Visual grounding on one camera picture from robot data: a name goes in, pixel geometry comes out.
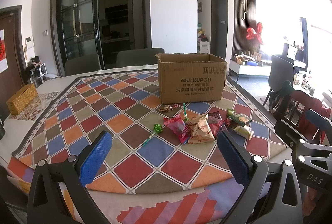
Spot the dark grey chair by window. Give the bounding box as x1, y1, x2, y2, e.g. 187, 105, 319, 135
263, 55, 294, 106

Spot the small light green snack packet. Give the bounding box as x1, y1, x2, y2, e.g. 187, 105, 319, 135
233, 125, 254, 140

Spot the green stick lollipop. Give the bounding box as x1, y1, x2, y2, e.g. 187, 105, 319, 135
183, 103, 188, 122

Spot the black glass sliding door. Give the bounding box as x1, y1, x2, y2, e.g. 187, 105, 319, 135
50, 0, 152, 76

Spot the pink snack packet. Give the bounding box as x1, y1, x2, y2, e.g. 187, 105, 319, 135
164, 115, 191, 144

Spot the red bow decoration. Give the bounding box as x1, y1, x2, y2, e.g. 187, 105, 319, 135
246, 22, 263, 44

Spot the floral placemat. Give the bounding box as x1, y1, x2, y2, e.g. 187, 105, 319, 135
8, 92, 60, 121

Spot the dark grey dining chair right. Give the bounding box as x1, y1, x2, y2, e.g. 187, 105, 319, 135
116, 48, 165, 67

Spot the dark grey dining chair left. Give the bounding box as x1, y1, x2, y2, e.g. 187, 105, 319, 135
65, 54, 101, 76

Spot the yellow woven tissue box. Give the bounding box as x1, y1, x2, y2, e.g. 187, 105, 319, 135
6, 84, 38, 115

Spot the dark red striped snack packet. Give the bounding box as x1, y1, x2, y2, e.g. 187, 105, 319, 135
207, 112, 230, 139

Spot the gold red wrapped candy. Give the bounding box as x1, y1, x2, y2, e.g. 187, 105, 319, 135
158, 104, 178, 112

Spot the tan bread snack bag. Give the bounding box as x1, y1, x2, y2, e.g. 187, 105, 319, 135
185, 114, 214, 144

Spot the colourful diamond pattern tablecloth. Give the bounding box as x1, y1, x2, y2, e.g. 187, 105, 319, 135
1, 70, 286, 223

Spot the dark grey dining chair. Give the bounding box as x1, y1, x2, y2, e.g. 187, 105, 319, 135
116, 48, 165, 67
65, 54, 101, 76

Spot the red wooden chair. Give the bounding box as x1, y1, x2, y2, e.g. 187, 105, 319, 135
269, 88, 331, 144

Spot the brown cardboard box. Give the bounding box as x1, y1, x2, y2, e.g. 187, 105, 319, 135
156, 53, 227, 104

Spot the green lollipop toy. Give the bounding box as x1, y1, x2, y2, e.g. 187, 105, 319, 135
142, 124, 163, 146

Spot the white shelf with toys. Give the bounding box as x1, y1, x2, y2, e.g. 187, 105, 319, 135
197, 23, 210, 53

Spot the brown entrance door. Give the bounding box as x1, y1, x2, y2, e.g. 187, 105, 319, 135
1, 6, 27, 121

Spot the white tv cabinet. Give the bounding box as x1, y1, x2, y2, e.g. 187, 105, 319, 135
228, 60, 271, 82

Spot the dark green cracker packet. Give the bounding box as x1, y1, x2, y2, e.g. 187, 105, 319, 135
226, 109, 252, 126

